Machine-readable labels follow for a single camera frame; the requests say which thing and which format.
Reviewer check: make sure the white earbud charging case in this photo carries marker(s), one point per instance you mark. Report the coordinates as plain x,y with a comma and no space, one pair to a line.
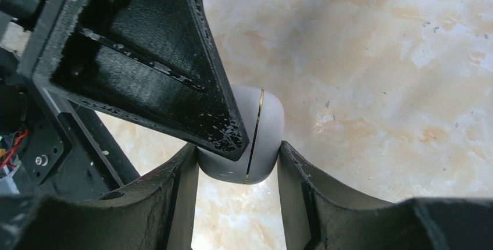
264,120

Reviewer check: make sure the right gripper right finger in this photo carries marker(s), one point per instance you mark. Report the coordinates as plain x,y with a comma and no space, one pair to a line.
320,212

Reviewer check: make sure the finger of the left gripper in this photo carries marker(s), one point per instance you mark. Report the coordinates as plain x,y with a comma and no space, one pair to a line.
150,62

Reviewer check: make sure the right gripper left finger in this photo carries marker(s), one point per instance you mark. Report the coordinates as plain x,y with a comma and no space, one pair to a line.
155,211

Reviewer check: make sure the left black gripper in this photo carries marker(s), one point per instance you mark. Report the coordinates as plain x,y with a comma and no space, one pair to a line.
50,145

